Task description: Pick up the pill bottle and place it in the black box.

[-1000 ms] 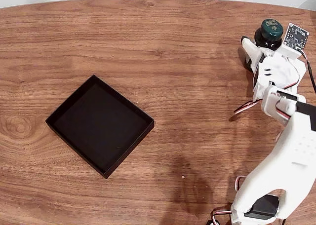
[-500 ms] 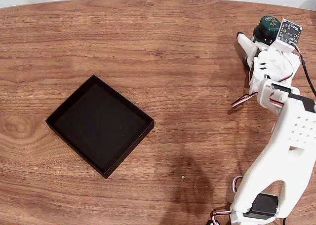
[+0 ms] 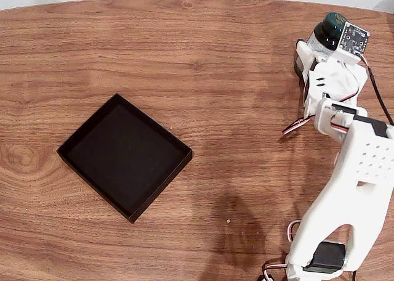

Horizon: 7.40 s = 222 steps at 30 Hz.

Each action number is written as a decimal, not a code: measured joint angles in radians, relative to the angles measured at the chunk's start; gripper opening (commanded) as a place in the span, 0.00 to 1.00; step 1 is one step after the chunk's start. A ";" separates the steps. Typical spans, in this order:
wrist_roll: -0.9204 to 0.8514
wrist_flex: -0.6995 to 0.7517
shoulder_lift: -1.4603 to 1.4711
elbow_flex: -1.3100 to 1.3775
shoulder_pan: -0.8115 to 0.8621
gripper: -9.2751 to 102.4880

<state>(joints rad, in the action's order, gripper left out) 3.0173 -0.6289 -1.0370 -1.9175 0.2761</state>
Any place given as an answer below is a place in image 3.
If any black camera board white mount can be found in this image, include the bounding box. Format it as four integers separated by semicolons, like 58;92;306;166
328;21;371;65

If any red white black servo cable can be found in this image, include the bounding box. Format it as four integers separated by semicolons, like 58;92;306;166
282;114;316;136
260;260;291;281
338;74;369;104

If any green-capped dark pill bottle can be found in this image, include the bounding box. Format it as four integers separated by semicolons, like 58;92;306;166
307;12;347;52

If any shallow black cardboard box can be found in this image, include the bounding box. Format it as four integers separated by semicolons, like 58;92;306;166
57;92;193;224

